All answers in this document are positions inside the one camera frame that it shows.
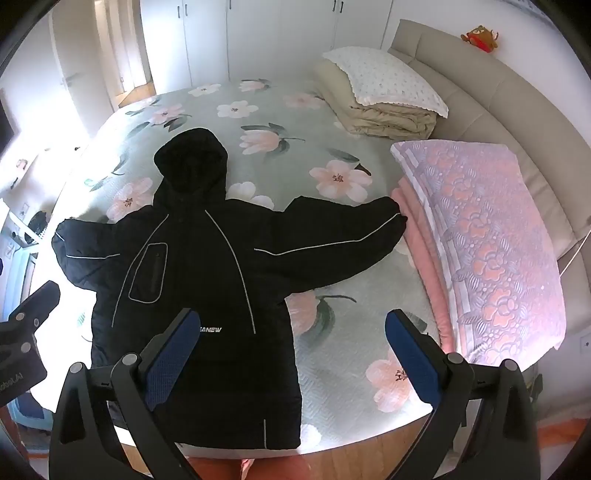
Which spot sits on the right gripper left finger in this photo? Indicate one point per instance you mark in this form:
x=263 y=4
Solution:
x=84 y=443

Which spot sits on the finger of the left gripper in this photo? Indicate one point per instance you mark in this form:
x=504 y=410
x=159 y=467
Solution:
x=36 y=308

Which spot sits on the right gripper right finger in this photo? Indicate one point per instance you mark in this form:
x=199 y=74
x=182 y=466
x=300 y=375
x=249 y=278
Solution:
x=503 y=442

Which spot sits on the black hooded winter jacket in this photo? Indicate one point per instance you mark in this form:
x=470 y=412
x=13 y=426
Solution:
x=234 y=264

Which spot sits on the pink lace folded blanket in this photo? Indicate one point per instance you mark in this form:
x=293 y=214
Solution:
x=482 y=250

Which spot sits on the white wardrobe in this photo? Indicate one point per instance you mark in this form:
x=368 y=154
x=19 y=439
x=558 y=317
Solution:
x=197 y=42

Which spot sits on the beige upholstered headboard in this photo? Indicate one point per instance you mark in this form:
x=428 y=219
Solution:
x=489 y=102

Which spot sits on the white dotted pillow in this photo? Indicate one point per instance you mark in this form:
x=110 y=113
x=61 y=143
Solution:
x=377 y=77

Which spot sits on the red plush toy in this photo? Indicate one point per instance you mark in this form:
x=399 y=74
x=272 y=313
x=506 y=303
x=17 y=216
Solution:
x=482 y=38

